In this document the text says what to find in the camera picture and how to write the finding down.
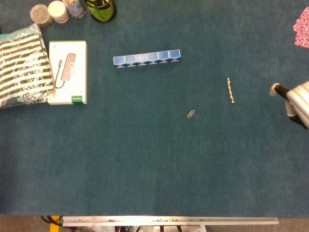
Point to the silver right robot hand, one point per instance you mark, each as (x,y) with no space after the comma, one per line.
(297,100)

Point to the pink white patterned cloth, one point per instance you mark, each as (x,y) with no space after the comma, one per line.
(302,30)

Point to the silver paper clip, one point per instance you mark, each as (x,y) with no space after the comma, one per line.
(191,113)

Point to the blue white snake cube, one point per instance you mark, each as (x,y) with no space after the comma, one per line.
(146,58)

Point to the green black pouch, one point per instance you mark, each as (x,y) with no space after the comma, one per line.
(102,10)

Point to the white USB hub box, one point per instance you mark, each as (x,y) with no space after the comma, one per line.
(68,72)

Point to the colourful patterned jar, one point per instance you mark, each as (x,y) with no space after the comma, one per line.
(75,8)

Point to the white lid jar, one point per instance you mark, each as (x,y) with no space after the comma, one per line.
(58,11)

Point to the clear lid jar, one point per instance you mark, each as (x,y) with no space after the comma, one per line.
(41,15)

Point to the striped cloth in plastic bag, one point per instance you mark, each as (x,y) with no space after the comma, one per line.
(23,67)

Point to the aluminium profile rail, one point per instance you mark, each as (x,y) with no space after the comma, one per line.
(169,221)

